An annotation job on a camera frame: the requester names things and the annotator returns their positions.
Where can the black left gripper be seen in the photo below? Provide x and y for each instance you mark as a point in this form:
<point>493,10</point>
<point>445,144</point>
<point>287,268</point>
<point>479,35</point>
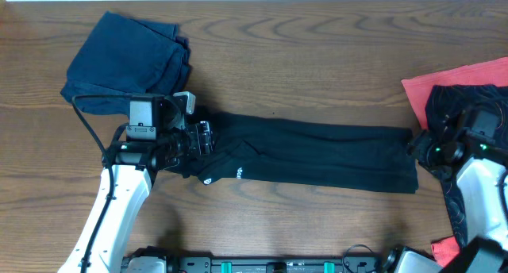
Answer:
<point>200,140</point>

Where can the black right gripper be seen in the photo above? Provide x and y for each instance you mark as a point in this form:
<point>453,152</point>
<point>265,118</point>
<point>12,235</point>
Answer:
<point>420,147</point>

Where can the black t-shirt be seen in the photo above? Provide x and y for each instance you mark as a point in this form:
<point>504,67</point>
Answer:
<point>370,158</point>

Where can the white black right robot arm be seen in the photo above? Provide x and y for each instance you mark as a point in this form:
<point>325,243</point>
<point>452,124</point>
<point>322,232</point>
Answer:
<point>470,161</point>

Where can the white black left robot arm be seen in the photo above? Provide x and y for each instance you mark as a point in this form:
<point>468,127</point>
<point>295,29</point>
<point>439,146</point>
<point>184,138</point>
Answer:
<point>131,163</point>

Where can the black swirl patterned garment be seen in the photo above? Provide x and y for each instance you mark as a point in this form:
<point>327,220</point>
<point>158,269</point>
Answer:
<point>443,110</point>

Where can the red cloth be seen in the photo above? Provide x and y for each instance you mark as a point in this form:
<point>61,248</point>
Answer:
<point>418,91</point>

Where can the folded navy blue shorts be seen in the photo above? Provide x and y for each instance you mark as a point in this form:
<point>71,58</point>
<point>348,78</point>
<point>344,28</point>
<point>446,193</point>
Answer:
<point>126,56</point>

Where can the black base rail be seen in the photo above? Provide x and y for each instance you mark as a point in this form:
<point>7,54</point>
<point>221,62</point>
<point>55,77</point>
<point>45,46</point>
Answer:
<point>278,265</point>

